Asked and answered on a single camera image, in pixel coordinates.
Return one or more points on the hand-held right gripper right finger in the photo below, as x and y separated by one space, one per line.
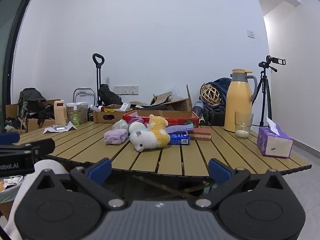
220 172

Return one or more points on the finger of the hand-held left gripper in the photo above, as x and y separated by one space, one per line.
37 146
8 138

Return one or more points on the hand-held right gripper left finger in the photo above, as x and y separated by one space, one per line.
100 170

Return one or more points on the lilac fluffy cloth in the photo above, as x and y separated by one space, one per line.
115 137

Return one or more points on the brown sponge block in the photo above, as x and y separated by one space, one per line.
201 133

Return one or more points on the grey-green fluffy ball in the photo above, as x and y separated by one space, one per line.
120 125

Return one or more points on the blue packet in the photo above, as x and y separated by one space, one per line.
178 139

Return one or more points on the white plush ball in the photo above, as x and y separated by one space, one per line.
137 128

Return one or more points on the white yellow plush hamster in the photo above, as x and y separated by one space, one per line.
150 137

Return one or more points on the red cardboard box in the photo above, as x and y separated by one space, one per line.
175 122

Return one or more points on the trash bin with plastic bag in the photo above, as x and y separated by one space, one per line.
10 182

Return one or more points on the brown cardboard boxes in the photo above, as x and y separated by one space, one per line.
10 111

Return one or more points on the silver metal item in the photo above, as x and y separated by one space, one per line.
60 128

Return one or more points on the black clothing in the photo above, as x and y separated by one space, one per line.
46 115

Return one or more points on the white paper sheet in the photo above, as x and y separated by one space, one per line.
71 127

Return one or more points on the beige carton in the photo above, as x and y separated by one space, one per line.
60 115

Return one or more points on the grey backpack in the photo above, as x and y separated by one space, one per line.
31 100

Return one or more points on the clear food jar white lid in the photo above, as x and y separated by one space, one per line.
83 113
69 112

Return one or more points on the green spray bottle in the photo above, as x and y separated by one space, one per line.
76 118

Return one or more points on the glass cup with candle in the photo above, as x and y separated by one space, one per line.
243 127

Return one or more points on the purple tissue pack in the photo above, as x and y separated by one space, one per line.
272 142

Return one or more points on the yellow item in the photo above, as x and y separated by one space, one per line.
111 110

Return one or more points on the white bottle red cap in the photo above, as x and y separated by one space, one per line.
96 108

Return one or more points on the blue water bottle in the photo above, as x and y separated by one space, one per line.
198 108

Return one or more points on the white labelled packet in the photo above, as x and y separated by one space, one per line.
124 107

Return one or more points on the yellow thermos jug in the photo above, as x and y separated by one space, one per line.
237 100

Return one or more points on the black bag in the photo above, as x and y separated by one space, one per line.
108 95

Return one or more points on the large open cardboard box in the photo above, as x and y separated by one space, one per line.
180 105

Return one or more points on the wicker ball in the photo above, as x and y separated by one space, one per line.
210 93

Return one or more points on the dark blue jacket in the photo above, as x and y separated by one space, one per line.
223 82

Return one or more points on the brown paper bag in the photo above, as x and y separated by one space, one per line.
161 98

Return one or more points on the black tripod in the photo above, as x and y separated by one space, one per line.
264 80

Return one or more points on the dark framed glass door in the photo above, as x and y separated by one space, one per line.
10 30

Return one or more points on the black phone holder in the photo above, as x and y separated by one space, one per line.
277 61

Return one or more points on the metal folding stool frame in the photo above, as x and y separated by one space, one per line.
93 95

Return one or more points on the white wall socket row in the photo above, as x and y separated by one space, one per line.
126 90

